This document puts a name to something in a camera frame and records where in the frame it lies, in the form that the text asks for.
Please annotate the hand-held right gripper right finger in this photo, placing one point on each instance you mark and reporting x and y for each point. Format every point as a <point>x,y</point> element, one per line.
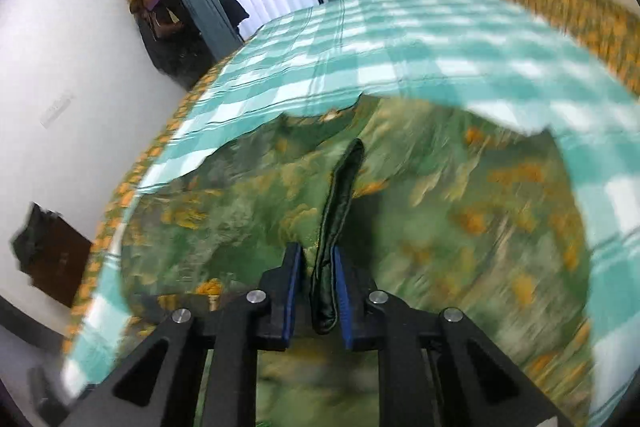
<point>342,297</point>

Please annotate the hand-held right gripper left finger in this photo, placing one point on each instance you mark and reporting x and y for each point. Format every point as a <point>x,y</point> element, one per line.
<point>295,292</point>

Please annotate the dark wooden cabinet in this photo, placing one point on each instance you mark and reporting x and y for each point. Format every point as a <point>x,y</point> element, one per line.
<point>60,262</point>

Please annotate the green printed padded jacket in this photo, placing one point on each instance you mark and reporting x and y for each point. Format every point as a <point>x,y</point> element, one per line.
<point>450,217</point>

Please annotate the dark cloth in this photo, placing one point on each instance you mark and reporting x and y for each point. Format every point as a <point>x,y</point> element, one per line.
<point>32,237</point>

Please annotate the coat stand with dark clothes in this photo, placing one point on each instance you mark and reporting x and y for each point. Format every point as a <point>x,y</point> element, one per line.
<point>165,27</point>

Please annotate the black hanging garment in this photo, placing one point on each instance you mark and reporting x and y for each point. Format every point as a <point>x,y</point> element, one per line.
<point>234,14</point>

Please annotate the orange floral bed sheet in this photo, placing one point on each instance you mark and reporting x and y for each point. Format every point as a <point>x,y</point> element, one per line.
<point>575,2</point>

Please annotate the teal checked blanket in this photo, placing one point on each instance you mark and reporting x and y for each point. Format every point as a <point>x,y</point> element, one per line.
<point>400,47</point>

